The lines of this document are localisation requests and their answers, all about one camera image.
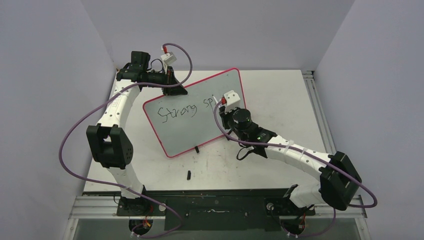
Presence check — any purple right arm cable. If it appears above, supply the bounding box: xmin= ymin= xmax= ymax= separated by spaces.
xmin=212 ymin=100 xmax=379 ymax=238

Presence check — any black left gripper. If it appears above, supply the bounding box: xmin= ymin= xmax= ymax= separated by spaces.
xmin=144 ymin=67 xmax=188 ymax=97

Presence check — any aluminium front rail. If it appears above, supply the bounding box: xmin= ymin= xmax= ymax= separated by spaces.
xmin=69 ymin=196 xmax=368 ymax=220

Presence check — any aluminium rail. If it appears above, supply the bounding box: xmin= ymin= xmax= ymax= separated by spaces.
xmin=301 ymin=70 xmax=337 ymax=154
xmin=69 ymin=196 xmax=368 ymax=220

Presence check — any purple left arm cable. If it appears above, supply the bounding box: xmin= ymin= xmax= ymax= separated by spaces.
xmin=58 ymin=43 xmax=194 ymax=239

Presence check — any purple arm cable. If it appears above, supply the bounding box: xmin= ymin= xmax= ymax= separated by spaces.
xmin=212 ymin=100 xmax=379 ymax=238
xmin=58 ymin=43 xmax=194 ymax=239

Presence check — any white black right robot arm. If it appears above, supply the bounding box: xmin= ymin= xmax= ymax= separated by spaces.
xmin=213 ymin=104 xmax=362 ymax=214

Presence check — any aluminium rail right side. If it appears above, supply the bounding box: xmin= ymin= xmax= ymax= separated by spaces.
xmin=301 ymin=70 xmax=337 ymax=154

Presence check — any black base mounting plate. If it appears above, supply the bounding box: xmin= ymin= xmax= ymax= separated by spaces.
xmin=116 ymin=188 xmax=319 ymax=232

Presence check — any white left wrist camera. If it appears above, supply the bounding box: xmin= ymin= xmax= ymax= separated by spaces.
xmin=160 ymin=52 xmax=177 ymax=68

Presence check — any pink framed whiteboard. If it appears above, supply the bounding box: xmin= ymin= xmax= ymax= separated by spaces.
xmin=142 ymin=68 xmax=246 ymax=158

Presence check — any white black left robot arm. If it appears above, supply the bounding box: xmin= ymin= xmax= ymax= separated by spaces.
xmin=86 ymin=51 xmax=188 ymax=216

